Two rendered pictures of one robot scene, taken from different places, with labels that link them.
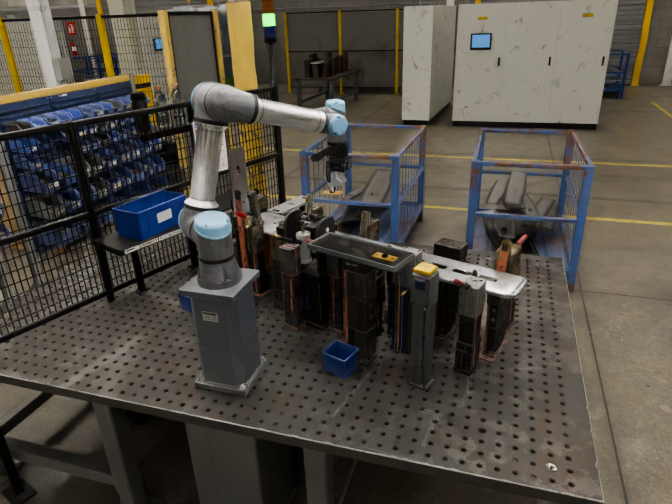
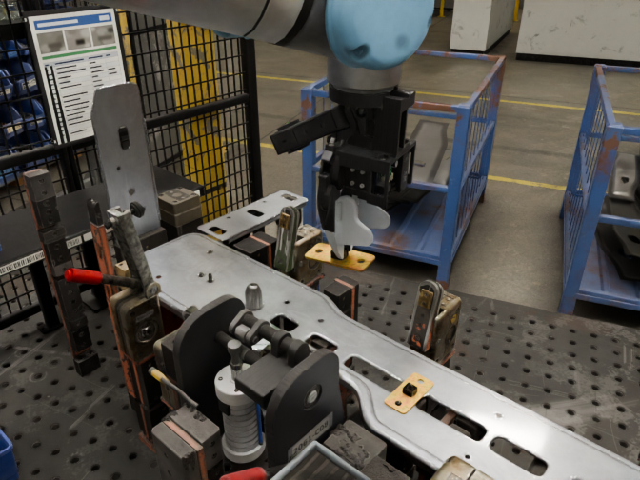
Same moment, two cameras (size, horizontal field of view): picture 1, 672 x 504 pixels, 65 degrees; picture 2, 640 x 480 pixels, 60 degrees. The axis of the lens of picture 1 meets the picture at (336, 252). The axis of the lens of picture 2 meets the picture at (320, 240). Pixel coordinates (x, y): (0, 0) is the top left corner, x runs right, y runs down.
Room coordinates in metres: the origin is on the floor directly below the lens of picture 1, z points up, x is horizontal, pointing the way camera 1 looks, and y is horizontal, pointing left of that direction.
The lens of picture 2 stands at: (1.49, -0.01, 1.61)
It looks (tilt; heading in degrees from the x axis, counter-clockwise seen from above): 29 degrees down; 4
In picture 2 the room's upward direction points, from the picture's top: straight up
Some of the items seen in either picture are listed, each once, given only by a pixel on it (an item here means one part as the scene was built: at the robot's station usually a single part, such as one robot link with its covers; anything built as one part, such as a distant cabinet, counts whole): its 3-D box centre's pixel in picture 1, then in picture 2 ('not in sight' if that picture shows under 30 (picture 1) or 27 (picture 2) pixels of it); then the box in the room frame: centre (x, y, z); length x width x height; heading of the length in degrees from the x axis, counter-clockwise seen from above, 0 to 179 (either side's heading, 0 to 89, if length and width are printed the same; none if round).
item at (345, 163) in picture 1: (338, 155); (367, 141); (2.07, -0.02, 1.41); 0.09 x 0.08 x 0.12; 63
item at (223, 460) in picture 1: (243, 449); not in sight; (1.63, 0.40, 0.33); 0.31 x 0.31 x 0.66; 72
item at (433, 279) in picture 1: (422, 329); not in sight; (1.55, -0.29, 0.92); 0.08 x 0.08 x 0.44; 53
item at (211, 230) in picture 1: (213, 234); not in sight; (1.64, 0.41, 1.27); 0.13 x 0.12 x 0.14; 33
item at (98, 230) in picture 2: (242, 240); (117, 316); (2.33, 0.44, 0.95); 0.03 x 0.01 x 0.50; 53
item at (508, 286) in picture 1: (364, 246); (423, 399); (2.11, -0.12, 1.00); 1.38 x 0.22 x 0.02; 53
